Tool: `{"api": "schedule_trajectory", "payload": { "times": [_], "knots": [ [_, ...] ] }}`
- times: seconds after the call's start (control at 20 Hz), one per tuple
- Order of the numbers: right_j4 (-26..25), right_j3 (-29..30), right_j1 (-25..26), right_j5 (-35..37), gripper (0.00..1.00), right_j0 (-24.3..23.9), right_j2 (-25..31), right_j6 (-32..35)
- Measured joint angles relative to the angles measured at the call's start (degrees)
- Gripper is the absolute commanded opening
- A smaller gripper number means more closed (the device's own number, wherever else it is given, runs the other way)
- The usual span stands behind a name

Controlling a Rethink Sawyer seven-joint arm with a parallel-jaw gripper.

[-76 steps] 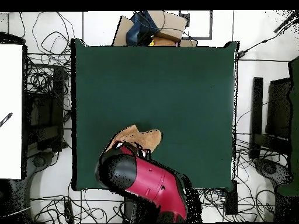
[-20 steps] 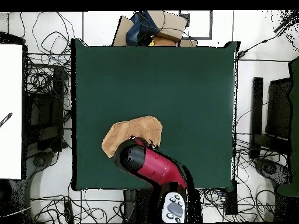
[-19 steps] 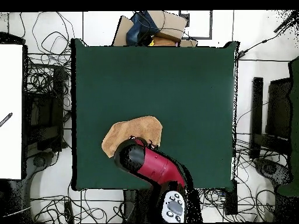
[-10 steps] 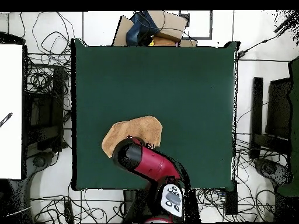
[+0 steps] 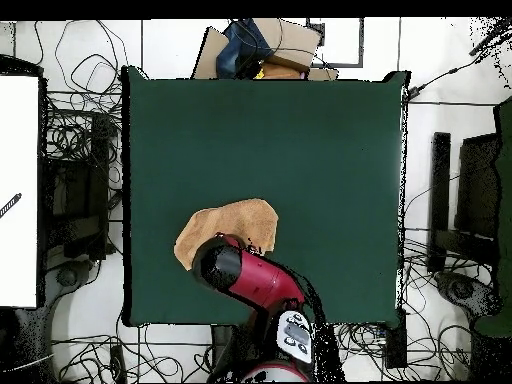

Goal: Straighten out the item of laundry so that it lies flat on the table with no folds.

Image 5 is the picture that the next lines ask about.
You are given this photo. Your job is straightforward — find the orange terry towel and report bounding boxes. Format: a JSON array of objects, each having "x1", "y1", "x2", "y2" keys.
[{"x1": 173, "y1": 198, "x2": 280, "y2": 272}]

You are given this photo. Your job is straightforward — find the flat brown cardboard sheet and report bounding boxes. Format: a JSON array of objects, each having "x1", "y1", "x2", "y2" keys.
[{"x1": 191, "y1": 25, "x2": 231, "y2": 80}]

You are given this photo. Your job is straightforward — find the dark green table cloth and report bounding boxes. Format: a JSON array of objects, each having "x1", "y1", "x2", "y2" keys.
[{"x1": 121, "y1": 65, "x2": 409, "y2": 327}]

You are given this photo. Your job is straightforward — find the black equipment stand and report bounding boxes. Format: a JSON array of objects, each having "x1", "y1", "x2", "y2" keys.
[{"x1": 39, "y1": 111, "x2": 111, "y2": 261}]

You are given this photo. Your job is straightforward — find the blue garment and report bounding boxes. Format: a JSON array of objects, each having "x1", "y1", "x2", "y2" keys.
[{"x1": 215, "y1": 19, "x2": 277, "y2": 79}]

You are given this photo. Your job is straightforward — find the black box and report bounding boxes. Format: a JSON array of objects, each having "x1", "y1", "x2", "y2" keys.
[{"x1": 384, "y1": 309, "x2": 408, "y2": 369}]

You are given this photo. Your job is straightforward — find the brown cardboard box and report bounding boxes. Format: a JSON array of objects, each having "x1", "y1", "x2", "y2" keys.
[{"x1": 251, "y1": 17, "x2": 323, "y2": 73}]

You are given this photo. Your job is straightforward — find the black upright bar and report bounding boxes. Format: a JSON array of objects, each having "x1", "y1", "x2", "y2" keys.
[{"x1": 427, "y1": 131, "x2": 452, "y2": 273}]

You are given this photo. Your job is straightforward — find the white panel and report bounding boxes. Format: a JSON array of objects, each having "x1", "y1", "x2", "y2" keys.
[{"x1": 0, "y1": 75, "x2": 40, "y2": 308}]

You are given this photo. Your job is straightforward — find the striped black rod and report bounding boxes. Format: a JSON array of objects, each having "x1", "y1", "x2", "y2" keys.
[{"x1": 0, "y1": 192, "x2": 23, "y2": 219}]

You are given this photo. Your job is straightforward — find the black pedestal leg with foot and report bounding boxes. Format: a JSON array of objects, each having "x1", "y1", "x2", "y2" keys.
[
  {"x1": 43, "y1": 259, "x2": 95, "y2": 383},
  {"x1": 433, "y1": 270, "x2": 503, "y2": 321}
]

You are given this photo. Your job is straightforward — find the loose black floor cables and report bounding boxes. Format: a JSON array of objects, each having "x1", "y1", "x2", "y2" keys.
[{"x1": 51, "y1": 319, "x2": 209, "y2": 383}]

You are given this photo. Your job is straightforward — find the black cable bundle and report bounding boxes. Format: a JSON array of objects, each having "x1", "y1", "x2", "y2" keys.
[{"x1": 403, "y1": 227, "x2": 497, "y2": 377}]

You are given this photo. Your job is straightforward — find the tangle of black cables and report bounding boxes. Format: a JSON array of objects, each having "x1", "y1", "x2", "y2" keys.
[{"x1": 33, "y1": 19, "x2": 125, "y2": 181}]

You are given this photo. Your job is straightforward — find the black cable with adapter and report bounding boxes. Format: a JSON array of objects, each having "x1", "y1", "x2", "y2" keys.
[{"x1": 407, "y1": 23, "x2": 512, "y2": 101}]

